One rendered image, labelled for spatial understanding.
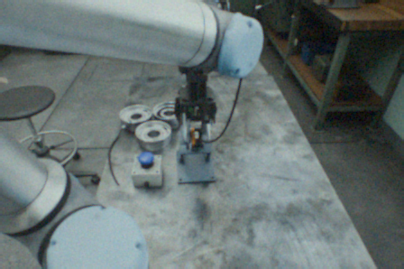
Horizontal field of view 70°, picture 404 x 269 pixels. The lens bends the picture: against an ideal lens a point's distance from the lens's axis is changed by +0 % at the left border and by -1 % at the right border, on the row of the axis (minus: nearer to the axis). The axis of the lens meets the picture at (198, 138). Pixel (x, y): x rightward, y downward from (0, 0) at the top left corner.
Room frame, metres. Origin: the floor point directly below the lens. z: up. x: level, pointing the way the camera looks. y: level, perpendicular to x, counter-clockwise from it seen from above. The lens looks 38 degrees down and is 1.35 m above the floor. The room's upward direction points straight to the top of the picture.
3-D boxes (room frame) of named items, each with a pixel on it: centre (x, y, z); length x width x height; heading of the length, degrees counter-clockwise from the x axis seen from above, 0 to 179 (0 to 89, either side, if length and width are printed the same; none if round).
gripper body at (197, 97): (0.53, 0.00, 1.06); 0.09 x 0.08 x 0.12; 5
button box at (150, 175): (0.54, 0.13, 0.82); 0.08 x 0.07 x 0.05; 2
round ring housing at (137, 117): (0.79, 0.20, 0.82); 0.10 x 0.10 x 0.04
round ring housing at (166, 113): (0.81, 0.10, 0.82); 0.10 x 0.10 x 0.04
